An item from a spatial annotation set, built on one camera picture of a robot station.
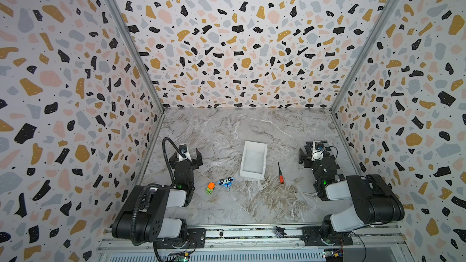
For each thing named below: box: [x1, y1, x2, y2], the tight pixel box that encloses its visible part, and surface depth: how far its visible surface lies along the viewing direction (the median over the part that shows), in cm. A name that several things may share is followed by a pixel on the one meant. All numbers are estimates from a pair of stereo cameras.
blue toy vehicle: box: [217, 177, 235, 189], surface depth 89 cm
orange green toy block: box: [205, 181, 216, 195], surface depth 87 cm
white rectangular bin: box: [239, 140, 268, 181], surface depth 97 cm
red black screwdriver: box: [277, 161, 285, 184], surface depth 92 cm
